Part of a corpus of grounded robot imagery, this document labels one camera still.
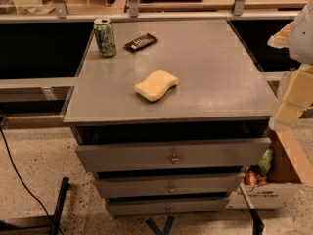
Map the bottom grey drawer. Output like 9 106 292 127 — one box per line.
106 197 229 216

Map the black floor cable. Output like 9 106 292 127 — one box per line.
0 127 65 235

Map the green soda can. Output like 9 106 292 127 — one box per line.
94 19 116 58

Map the middle grey drawer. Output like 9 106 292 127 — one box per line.
95 173 244 199

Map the green snack bag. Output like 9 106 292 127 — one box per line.
258 148 274 174

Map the top grey drawer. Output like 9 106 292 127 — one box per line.
76 138 271 172

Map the yellow sponge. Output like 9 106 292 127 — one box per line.
134 70 179 102

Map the blue tape cross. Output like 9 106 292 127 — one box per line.
145 215 175 235

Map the black metal stand leg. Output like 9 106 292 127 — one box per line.
0 177 70 235

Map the grey drawer cabinet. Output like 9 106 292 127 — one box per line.
65 21 275 216

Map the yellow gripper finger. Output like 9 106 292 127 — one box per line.
269 64 313 130
267 23 293 49

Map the grey drawer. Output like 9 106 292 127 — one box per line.
106 197 229 216
76 138 271 172
95 173 244 199

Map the black stand leg right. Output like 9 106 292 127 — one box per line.
240 183 265 235

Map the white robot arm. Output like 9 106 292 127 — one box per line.
267 0 313 131

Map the cardboard box with snacks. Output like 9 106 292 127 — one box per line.
228 127 313 210

